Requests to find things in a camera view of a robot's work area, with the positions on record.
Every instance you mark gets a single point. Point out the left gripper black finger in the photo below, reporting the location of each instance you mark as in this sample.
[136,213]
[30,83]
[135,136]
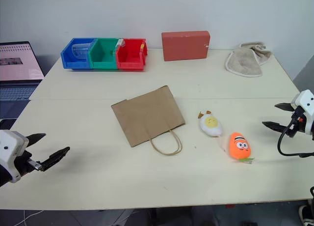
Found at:
[55,156]
[34,138]

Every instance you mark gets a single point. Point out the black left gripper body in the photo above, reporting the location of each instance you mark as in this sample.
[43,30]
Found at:
[24,162]

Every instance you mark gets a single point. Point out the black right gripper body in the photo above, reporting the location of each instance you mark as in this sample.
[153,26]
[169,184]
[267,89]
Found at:
[298,125]

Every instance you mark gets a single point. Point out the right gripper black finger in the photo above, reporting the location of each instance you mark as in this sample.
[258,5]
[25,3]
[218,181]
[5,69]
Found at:
[274,126]
[285,106]

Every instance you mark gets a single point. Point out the orange carrot plush toy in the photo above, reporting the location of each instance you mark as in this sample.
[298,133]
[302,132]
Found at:
[239,148]

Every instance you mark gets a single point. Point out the beige towel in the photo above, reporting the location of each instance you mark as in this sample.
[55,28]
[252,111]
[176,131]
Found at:
[243,62]

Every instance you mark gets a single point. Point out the white egg plush toy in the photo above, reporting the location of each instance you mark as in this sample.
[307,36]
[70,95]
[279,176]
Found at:
[211,127]

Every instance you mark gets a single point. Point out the open laptop with pink screen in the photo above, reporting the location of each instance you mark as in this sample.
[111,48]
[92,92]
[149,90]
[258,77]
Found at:
[17,64]

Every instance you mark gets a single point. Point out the blue plastic storage bin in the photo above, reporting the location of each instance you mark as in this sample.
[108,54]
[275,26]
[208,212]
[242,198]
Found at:
[76,64]

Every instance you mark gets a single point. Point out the black and white shoe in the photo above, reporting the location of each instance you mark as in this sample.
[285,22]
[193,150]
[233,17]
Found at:
[306,215]

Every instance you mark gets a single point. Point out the large clear plastic cup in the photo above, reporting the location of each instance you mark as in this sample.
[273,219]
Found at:
[81,50]

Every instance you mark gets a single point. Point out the green plastic storage bin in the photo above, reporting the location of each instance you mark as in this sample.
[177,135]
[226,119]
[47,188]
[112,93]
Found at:
[103,56]

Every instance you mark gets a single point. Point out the red-brown rectangular box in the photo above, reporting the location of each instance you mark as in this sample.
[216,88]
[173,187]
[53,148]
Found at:
[184,46]

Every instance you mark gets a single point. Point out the red plastic storage bin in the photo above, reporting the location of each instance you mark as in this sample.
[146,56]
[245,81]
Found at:
[130,61]

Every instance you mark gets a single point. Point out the small clear plastic cup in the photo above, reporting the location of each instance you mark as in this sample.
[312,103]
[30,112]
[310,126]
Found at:
[121,43]

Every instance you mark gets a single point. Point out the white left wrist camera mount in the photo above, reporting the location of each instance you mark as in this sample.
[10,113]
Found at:
[9,149]

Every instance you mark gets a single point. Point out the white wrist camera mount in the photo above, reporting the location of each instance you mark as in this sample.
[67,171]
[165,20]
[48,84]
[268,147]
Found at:
[305,99]
[9,149]

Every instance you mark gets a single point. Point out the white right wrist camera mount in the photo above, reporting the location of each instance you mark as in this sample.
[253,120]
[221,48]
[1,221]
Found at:
[305,99]

